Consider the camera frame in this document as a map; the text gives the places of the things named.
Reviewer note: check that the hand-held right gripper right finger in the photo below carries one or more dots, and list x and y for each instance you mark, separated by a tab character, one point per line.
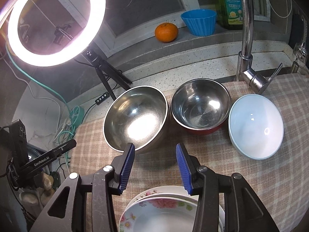
183	169

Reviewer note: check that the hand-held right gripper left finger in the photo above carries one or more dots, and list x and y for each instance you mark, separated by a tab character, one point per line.
126	164

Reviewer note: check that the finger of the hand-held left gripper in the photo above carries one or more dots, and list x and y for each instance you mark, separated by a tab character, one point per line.
65	147

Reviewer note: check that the large floral plate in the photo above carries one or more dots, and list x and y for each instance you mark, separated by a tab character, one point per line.
166	188

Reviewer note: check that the large steel bowl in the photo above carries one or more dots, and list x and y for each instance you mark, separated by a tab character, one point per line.
135	116

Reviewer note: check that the small floral plate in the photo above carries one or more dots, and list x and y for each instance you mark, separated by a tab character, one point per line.
154	220

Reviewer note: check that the red steel bowl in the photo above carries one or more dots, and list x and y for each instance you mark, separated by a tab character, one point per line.
200	104

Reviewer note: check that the white ceramic bowl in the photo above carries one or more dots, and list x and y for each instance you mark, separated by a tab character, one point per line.
256	128

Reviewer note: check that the person's left hand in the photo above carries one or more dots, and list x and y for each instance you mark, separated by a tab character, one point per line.
45	183

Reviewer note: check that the plaid cloth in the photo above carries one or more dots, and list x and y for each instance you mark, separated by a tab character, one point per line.
154	169

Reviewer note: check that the black inline remote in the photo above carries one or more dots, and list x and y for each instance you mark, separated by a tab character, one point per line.
101	98

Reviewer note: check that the black tripod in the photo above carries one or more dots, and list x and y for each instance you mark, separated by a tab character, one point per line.
93	58

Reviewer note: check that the orange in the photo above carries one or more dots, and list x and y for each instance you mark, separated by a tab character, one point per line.
166	32

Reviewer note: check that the blue fluted cup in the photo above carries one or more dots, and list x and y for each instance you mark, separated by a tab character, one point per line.
199	25

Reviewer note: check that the chrome faucet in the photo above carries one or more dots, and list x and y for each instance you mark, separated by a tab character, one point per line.
247	36

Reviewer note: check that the green dish soap bottle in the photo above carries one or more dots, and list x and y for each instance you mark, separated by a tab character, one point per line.
229	9

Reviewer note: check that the flexible faucet sprayer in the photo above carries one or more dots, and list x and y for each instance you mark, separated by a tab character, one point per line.
299	49

